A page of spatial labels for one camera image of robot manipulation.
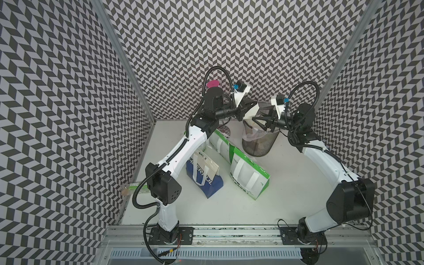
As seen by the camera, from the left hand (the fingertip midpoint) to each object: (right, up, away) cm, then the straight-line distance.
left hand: (256, 103), depth 66 cm
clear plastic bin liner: (+1, -11, +13) cm, 17 cm away
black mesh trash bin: (+5, -16, +20) cm, 26 cm away
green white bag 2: (-2, -31, +6) cm, 32 cm away
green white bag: (-14, -18, +12) cm, 26 cm away
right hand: (+1, -5, +5) cm, 7 cm away
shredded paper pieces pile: (0, -9, +3) cm, 9 cm away
